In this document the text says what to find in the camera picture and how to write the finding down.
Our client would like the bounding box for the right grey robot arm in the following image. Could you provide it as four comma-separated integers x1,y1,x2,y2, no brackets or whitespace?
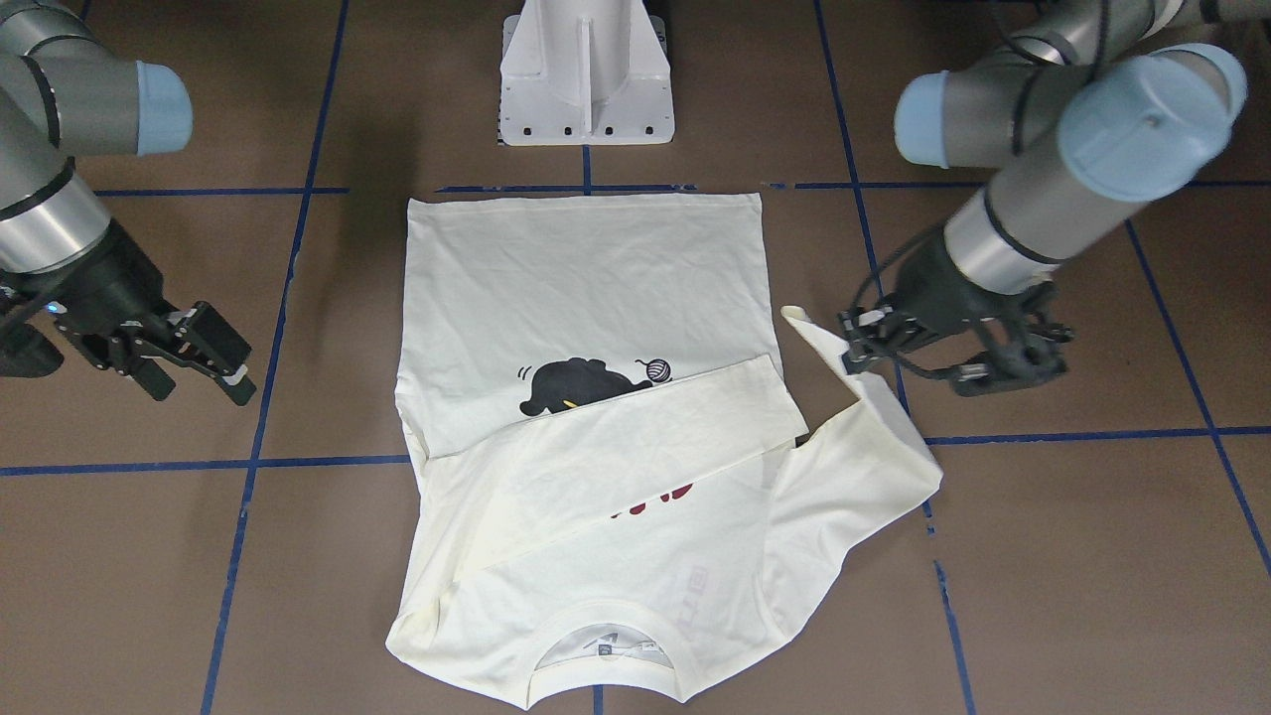
1,1,255,406

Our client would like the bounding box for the white camera mast with base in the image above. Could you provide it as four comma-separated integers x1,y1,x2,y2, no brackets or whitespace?
496,1,676,149

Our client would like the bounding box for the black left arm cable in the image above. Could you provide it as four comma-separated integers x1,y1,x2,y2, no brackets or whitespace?
850,229,944,378

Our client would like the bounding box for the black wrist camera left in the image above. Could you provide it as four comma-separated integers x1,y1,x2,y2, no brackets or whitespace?
947,279,1075,398

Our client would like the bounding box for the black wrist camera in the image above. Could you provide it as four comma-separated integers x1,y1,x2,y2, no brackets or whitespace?
947,279,1075,398
1,286,65,378

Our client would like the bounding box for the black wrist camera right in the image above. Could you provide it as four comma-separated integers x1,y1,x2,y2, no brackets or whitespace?
1,286,65,378

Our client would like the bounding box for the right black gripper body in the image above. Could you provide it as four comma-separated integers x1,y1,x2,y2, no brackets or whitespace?
39,220,172,370

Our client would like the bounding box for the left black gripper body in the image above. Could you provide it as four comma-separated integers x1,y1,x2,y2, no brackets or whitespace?
880,230,1016,352

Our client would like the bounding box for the cream long-sleeve cat shirt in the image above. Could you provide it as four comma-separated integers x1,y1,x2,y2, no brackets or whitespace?
385,194,941,709

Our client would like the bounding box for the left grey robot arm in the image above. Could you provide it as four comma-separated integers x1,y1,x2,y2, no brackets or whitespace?
840,1,1268,395

